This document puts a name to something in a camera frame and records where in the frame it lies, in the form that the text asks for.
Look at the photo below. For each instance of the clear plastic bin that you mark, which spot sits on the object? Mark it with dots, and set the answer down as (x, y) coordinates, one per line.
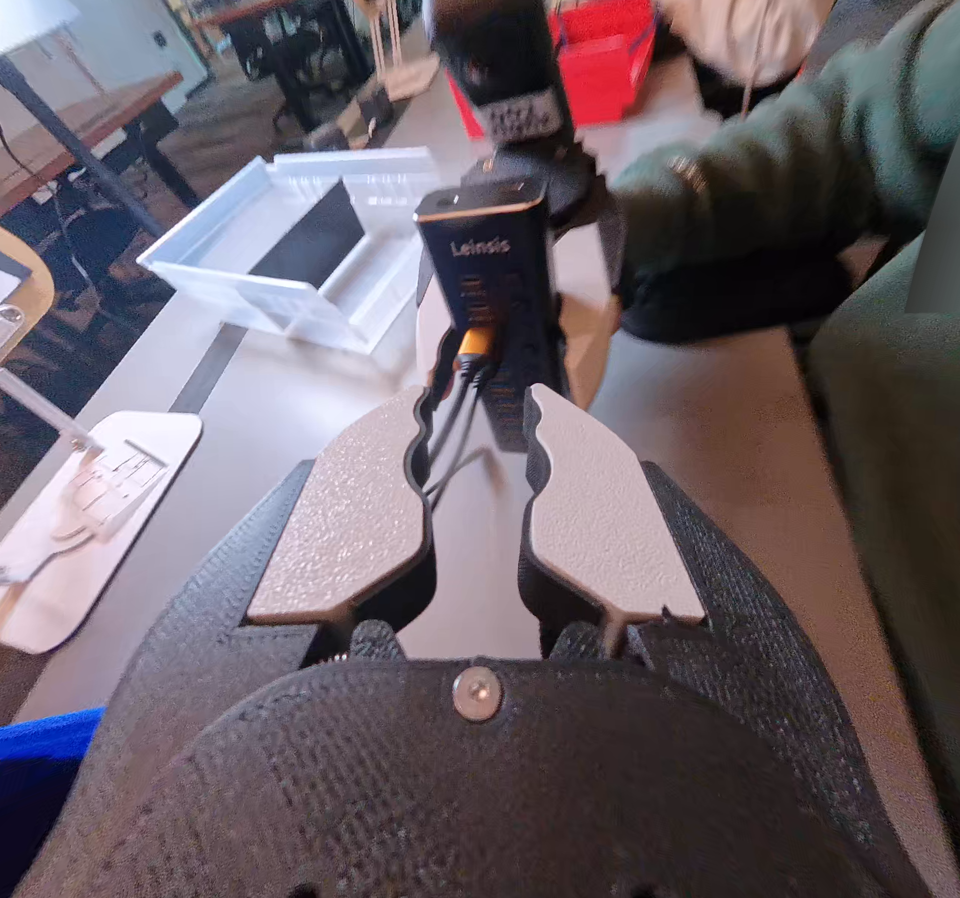
(225, 252)

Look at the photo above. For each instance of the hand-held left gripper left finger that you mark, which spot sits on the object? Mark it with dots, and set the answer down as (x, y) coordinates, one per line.
(345, 523)

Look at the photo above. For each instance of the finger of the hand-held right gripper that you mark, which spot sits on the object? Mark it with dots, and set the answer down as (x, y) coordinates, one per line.
(429, 328)
(589, 343)

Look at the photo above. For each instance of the black USB hub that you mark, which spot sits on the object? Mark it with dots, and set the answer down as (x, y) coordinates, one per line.
(487, 267)

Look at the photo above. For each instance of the white stand base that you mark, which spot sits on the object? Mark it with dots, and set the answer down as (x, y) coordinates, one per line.
(45, 598)

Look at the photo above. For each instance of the long wooden desk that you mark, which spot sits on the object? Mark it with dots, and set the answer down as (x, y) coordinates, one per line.
(270, 1)

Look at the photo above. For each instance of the person's right forearm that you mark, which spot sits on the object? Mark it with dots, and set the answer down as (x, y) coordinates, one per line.
(787, 162)

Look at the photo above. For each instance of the red plastic bin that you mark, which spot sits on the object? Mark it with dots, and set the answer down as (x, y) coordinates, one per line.
(600, 65)

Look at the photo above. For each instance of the beige cloth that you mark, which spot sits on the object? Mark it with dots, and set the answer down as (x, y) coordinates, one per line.
(750, 27)

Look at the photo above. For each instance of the black bin divider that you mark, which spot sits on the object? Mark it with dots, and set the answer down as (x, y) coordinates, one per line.
(315, 237)

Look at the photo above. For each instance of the blue plastic bin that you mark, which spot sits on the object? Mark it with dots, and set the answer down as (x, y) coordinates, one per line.
(37, 785)

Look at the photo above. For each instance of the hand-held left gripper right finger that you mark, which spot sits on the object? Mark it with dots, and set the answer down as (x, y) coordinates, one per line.
(607, 523)

